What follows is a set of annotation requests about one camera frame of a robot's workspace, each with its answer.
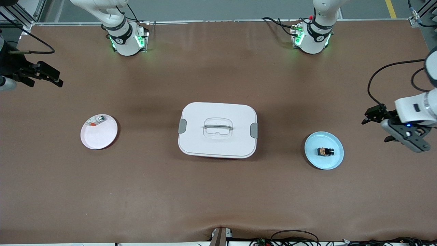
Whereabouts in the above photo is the black right base cable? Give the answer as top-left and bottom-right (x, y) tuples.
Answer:
(115, 3), (151, 25)

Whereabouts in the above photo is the pink round plate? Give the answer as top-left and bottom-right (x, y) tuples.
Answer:
(80, 114), (118, 150)

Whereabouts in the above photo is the tangled cable bundle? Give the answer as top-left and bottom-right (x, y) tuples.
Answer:
(249, 237), (437, 246)

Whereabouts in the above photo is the aluminium frame corner post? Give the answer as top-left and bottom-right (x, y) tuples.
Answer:
(0, 0), (47, 35)
(408, 0), (437, 28)

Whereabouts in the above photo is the black looped cable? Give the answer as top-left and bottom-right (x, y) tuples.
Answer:
(270, 230), (320, 246)

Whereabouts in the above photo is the light blue round plate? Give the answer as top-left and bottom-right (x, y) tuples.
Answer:
(304, 131), (344, 170)

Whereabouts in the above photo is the brown camera mount post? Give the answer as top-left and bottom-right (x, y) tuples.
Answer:
(209, 227), (233, 246)

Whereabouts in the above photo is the black left base cable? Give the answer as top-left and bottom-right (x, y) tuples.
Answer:
(262, 17), (301, 37)

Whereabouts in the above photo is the white lidded storage box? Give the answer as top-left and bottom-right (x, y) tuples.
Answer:
(178, 102), (259, 160)

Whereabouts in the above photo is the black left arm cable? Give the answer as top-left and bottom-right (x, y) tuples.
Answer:
(367, 58), (431, 107)

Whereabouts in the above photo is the black base cable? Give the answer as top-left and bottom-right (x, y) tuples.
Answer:
(262, 17), (301, 37)
(115, 3), (151, 25)

